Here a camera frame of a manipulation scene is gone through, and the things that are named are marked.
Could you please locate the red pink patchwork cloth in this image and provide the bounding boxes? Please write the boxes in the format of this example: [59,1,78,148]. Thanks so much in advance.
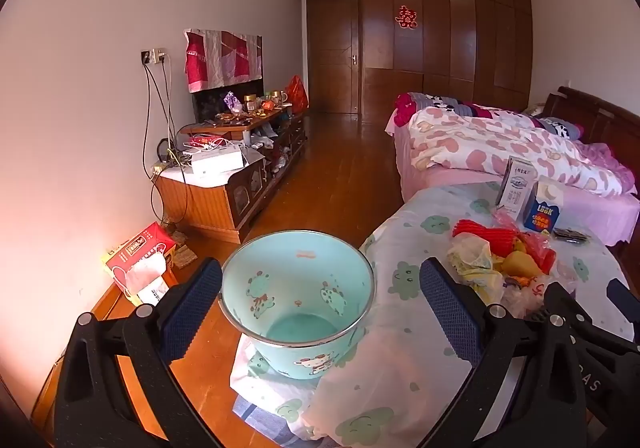
[183,28,264,94]

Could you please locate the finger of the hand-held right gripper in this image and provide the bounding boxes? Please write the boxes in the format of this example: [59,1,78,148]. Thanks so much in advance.
[606,278,640,329]
[544,281,618,344]

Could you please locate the purple pillow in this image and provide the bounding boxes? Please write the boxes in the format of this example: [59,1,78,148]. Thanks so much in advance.
[575,141,636,189]

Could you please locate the pale yellow plastic bag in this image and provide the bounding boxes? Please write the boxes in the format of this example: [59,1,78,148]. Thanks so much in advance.
[446,233,506,304]

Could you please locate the brown wooden wardrobe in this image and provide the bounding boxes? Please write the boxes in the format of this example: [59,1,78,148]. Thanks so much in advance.
[290,0,533,126]

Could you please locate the dark snack packets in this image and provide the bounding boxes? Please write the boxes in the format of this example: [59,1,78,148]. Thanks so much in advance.
[552,227,593,245]

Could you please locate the black television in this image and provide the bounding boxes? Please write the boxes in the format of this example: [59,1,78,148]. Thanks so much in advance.
[192,78,266,124]

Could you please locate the bed with pink quilt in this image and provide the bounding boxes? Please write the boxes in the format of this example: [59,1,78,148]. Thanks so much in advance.
[407,106,636,196]

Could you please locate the pink bedsheet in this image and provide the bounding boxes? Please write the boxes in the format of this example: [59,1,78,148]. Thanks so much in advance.
[395,133,640,246]

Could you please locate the red yellow printed plastic bag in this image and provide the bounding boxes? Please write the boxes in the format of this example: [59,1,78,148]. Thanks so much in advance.
[500,273,551,319]

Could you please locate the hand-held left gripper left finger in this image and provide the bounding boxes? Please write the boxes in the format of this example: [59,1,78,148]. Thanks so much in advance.
[52,258,223,448]

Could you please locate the black power cable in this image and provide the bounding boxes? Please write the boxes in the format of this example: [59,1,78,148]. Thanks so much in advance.
[142,61,188,224]

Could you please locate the white flat box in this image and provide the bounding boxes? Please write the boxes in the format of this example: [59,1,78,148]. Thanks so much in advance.
[190,144,246,177]

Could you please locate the dark wooden bed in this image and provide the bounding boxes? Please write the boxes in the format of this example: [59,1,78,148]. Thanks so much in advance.
[385,86,640,259]

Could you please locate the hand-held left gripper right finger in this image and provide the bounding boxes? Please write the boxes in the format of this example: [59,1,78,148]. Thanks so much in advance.
[419,257,587,448]

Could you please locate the pink translucent plastic bag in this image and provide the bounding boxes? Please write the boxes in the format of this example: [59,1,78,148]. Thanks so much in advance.
[492,208,557,274]

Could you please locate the tall white milk carton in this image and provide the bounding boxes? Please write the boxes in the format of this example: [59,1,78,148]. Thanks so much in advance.
[496,155,538,221]

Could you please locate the brown wooden door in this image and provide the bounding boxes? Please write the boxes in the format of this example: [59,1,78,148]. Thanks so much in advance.
[306,0,362,115]

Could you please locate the cow print pillow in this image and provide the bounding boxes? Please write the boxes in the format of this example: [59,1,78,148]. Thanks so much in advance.
[537,115,583,139]

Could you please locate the red tissue box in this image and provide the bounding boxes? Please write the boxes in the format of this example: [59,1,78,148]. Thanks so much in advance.
[102,221,178,306]

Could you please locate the blue carton with white cap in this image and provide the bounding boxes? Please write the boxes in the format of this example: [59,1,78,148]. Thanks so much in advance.
[522,179,565,235]

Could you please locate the magenta cloth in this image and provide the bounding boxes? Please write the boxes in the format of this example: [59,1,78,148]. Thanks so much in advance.
[393,93,416,126]

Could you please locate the striped cartoon blanket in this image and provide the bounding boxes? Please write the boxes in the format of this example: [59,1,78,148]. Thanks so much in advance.
[395,92,501,121]

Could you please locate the red foam fruit net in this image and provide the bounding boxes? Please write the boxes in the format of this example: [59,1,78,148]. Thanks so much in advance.
[452,219,521,256]

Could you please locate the orange red gift bag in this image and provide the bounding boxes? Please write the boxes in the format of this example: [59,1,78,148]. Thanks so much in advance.
[285,75,309,114]

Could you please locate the wooden television cabinet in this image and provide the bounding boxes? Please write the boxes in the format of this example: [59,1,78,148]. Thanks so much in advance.
[152,108,308,245]

